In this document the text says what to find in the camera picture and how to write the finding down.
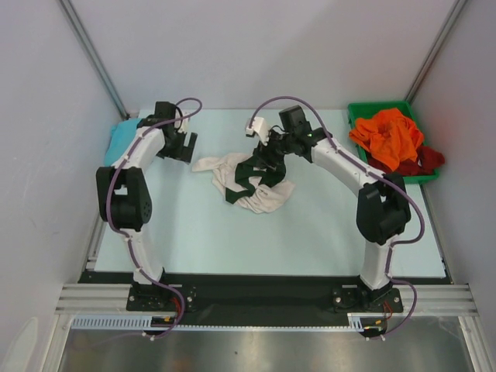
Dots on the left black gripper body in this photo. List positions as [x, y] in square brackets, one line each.
[179, 136]

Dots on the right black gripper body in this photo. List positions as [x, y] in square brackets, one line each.
[266, 151]

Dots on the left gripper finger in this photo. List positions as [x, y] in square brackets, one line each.
[183, 154]
[189, 140]

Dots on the white and green t-shirt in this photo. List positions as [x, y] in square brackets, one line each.
[242, 184]

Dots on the orange t-shirt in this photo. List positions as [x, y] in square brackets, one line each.
[389, 136]

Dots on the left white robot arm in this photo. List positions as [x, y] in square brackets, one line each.
[124, 200]

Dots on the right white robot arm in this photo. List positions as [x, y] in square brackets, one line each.
[383, 208]

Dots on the folded teal t-shirt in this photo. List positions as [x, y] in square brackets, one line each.
[122, 136]

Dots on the green plastic bin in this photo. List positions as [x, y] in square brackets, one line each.
[368, 109]

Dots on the red t-shirt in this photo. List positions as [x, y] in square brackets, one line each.
[428, 160]

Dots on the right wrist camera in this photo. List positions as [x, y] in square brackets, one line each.
[260, 128]

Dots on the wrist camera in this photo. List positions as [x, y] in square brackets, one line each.
[181, 125]
[260, 128]

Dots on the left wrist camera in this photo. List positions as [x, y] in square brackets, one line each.
[181, 125]

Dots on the left aluminium side rail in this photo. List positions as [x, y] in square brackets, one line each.
[95, 243]

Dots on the aluminium side rail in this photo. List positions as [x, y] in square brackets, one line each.
[440, 242]
[95, 243]

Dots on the left aluminium corner post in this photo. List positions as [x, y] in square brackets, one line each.
[83, 38]

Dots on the aluminium corner post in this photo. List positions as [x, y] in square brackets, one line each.
[449, 24]
[83, 38]

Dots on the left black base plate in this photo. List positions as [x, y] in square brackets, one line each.
[150, 298]

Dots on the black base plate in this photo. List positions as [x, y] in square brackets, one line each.
[359, 298]
[150, 298]

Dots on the right aluminium side rail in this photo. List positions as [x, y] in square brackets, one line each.
[440, 242]

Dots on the aluminium front rail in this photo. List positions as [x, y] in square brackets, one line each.
[424, 300]

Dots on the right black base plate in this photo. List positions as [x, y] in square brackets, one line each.
[359, 298]

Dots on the right aluminium corner post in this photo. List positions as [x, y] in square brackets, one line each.
[449, 24]

